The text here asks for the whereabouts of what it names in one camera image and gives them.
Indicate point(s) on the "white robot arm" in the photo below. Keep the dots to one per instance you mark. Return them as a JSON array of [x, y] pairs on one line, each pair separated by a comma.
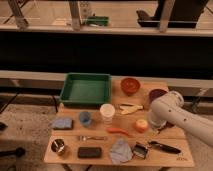
[[168, 108]]

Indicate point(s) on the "green plastic tray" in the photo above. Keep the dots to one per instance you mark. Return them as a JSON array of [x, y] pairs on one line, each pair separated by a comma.
[[86, 89]]

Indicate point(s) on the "red-brown bowl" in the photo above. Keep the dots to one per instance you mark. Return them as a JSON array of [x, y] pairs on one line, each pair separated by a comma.
[[130, 85]]

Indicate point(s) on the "white paper cup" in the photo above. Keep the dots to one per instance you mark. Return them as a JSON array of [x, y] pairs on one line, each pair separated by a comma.
[[107, 112]]

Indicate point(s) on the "wooden spatula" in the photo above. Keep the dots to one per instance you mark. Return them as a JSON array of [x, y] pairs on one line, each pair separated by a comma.
[[129, 108]]

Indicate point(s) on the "blue plastic cup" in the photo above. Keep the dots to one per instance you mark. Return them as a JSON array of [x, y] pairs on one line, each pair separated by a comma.
[[85, 118]]

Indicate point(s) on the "orange carrot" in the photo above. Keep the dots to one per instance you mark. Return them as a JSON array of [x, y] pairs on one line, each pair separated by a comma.
[[117, 130]]

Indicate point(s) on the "purple bowl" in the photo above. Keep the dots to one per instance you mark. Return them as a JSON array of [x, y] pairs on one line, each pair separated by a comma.
[[156, 93]]

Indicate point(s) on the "wooden folding table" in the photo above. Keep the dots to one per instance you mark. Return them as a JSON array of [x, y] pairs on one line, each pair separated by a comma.
[[172, 136]]

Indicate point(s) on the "silver fork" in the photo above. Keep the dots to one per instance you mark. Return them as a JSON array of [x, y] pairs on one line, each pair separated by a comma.
[[85, 138]]

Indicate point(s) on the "blue sponge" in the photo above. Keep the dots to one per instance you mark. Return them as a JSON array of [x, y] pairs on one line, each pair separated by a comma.
[[62, 124]]

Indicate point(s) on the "green box on shelf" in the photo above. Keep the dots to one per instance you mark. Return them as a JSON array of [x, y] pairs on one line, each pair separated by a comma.
[[97, 20]]

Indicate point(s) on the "light blue cloth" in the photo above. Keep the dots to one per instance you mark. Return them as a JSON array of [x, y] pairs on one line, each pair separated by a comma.
[[120, 152]]

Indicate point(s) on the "black sponge block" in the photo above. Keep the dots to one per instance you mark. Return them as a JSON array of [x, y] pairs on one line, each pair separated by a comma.
[[89, 152]]

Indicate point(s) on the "dark red chili pepper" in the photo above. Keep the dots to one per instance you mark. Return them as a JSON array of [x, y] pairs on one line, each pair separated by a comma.
[[167, 125]]

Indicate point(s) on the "small metal container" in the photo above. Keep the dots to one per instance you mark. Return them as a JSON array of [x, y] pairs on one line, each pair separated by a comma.
[[140, 150]]

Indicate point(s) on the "steel cup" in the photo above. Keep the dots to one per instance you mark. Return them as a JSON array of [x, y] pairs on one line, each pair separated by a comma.
[[58, 146]]

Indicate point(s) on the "black handled peeler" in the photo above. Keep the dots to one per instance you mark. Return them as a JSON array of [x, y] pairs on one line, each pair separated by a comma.
[[163, 147]]

